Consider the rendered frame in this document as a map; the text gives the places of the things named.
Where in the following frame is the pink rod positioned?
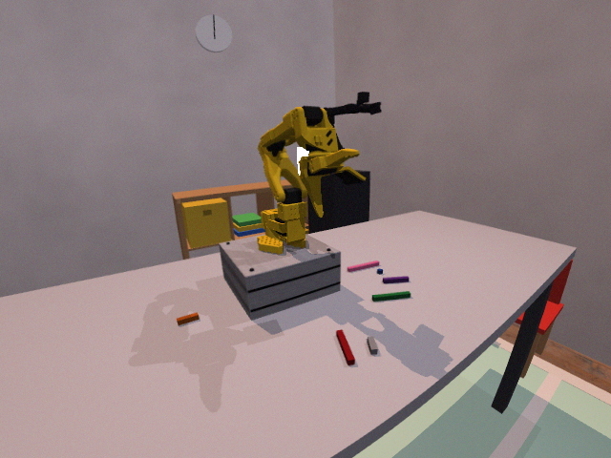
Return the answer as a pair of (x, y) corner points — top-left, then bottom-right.
(348, 260), (379, 272)

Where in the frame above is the green rod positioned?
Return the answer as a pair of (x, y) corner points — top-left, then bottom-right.
(372, 291), (411, 302)

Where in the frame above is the orange rod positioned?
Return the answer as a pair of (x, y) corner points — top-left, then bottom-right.
(177, 312), (200, 325)

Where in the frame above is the purple rod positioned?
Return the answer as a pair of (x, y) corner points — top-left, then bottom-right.
(383, 276), (410, 283)

